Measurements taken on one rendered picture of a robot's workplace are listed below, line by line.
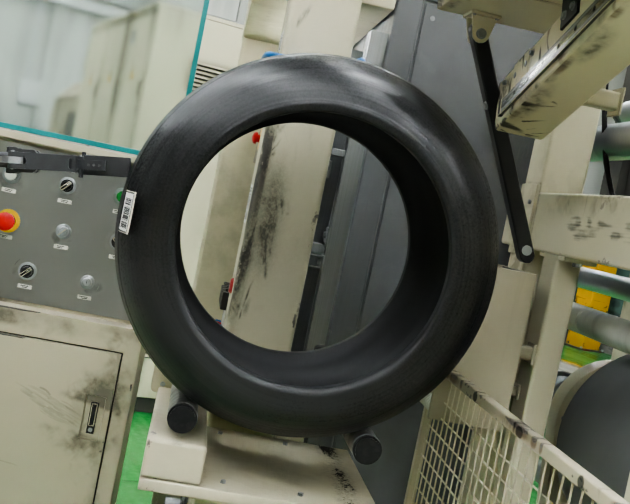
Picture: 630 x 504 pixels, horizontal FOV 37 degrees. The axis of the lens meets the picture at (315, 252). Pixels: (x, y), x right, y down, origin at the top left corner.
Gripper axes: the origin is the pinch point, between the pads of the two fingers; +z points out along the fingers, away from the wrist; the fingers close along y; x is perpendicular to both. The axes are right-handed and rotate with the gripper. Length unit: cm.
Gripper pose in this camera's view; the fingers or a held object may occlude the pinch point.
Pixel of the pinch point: (107, 166)
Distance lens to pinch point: 147.5
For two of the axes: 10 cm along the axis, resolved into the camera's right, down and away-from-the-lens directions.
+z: 9.9, 0.5, 1.2
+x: -0.6, 10.0, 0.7
